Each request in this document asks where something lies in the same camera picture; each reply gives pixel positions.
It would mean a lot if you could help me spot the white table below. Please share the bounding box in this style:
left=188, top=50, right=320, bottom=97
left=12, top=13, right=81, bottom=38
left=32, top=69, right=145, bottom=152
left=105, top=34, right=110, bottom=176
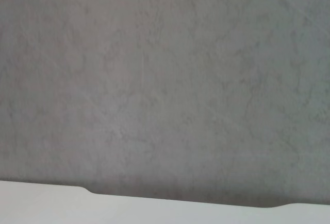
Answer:
left=0, top=180, right=330, bottom=224

